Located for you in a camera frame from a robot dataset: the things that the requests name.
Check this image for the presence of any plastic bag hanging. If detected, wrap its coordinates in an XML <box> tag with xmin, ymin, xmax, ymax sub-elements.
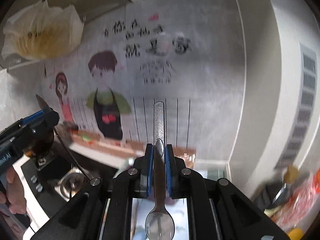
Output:
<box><xmin>1</xmin><ymin>0</ymin><xmax>84</xmax><ymax>60</ymax></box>

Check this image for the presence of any grey smiley-handle spoon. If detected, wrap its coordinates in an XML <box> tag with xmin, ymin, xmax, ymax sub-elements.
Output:
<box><xmin>36</xmin><ymin>94</ymin><xmax>50</xmax><ymax>112</ymax></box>

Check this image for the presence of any cartoon wall sticker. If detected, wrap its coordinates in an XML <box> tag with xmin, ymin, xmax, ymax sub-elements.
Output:
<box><xmin>42</xmin><ymin>9</ymin><xmax>198</xmax><ymax>155</ymax></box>

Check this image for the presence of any gas stove burner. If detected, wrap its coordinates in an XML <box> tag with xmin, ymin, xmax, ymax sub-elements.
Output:
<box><xmin>19</xmin><ymin>127</ymin><xmax>113</xmax><ymax>205</ymax></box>

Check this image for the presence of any left hand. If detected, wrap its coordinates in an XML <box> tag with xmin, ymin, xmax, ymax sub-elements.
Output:
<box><xmin>1</xmin><ymin>167</ymin><xmax>27</xmax><ymax>214</ymax></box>

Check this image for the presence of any steel spoon textured handle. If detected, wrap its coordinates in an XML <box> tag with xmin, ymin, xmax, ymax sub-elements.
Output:
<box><xmin>145</xmin><ymin>101</ymin><xmax>175</xmax><ymax>239</ymax></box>

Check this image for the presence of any white range hood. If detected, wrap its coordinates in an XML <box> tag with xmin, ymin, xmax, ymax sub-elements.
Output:
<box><xmin>229</xmin><ymin>0</ymin><xmax>319</xmax><ymax>198</ymax></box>

